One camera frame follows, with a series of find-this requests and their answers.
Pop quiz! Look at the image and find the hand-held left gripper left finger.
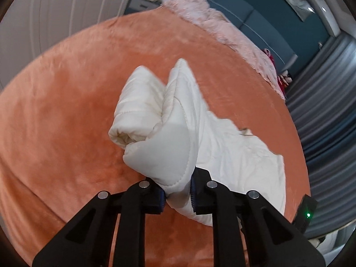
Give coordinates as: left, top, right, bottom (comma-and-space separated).
32, 180, 168, 267

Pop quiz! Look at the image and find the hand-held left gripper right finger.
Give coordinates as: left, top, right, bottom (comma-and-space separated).
190, 168, 326, 267

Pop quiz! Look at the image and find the teal padded headboard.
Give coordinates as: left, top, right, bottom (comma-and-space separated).
147, 0, 330, 75

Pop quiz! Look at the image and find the grey curtain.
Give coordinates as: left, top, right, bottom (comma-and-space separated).
285, 30, 356, 267

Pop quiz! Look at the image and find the plush toy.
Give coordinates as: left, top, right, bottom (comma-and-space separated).
277, 72, 293, 90

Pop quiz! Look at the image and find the orange plush blanket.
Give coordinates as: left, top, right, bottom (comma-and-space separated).
0, 7, 311, 267

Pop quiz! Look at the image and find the red cloth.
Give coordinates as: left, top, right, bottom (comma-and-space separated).
261, 48, 287, 98

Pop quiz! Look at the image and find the cream quilted jacket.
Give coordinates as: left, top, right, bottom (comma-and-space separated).
108, 58, 287, 227

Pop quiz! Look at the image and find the pink floral quilt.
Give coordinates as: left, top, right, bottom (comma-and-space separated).
161, 0, 287, 101

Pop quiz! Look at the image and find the white panelled wardrobe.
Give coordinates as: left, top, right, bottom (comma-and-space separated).
0, 0, 140, 89

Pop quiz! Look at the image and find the grey nightstand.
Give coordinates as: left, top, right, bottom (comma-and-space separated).
128, 0, 165, 14

